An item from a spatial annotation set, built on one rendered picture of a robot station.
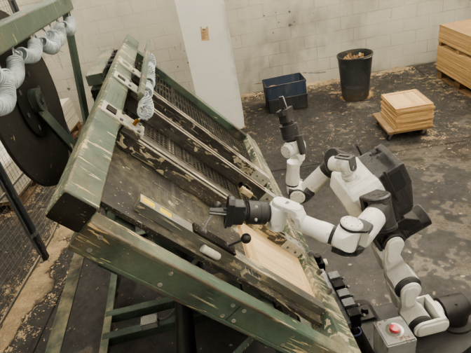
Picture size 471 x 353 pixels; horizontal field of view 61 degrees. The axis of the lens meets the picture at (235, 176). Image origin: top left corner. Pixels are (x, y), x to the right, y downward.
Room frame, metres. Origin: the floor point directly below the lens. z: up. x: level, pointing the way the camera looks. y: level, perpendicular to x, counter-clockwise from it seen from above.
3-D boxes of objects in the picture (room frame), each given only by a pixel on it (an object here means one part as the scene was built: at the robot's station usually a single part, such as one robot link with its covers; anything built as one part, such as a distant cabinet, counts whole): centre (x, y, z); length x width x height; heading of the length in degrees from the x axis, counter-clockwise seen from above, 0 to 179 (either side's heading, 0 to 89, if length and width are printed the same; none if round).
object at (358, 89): (5.64, -2.01, 0.33); 0.52 x 0.51 x 0.65; 176
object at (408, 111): (4.34, -2.10, 0.20); 0.61 x 0.53 x 0.40; 176
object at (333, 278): (1.42, -0.40, 0.69); 0.50 x 0.14 x 0.24; 4
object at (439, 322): (1.51, -0.91, 0.28); 0.21 x 0.20 x 0.13; 94
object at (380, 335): (0.99, -0.49, 0.84); 0.12 x 0.12 x 0.18; 4
